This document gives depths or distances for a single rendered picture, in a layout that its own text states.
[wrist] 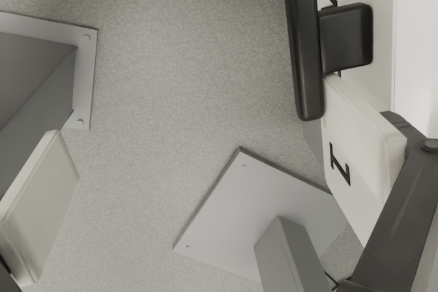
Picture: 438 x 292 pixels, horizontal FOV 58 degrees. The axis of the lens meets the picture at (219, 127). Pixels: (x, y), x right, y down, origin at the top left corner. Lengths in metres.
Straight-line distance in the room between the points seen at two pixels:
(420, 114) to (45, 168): 0.16
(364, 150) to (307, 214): 1.26
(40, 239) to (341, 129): 0.13
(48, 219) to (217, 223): 1.21
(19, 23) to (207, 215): 0.79
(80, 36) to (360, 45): 0.98
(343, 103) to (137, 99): 1.03
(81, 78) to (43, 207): 0.99
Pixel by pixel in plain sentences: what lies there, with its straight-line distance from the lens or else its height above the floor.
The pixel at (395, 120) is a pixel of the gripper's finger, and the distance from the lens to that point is 0.17.
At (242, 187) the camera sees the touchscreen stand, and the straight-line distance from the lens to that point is 1.30.
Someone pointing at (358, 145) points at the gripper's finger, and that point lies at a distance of 0.17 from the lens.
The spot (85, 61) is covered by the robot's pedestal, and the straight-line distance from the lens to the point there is 1.14.
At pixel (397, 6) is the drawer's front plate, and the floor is 0.93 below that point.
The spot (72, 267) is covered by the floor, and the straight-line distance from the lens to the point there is 1.58.
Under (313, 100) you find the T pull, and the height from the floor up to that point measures 0.91.
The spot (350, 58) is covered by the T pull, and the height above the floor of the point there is 0.91.
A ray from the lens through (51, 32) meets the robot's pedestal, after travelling 1.14.
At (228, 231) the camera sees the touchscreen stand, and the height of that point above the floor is 0.04.
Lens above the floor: 1.08
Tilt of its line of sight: 63 degrees down
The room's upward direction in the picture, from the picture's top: 169 degrees clockwise
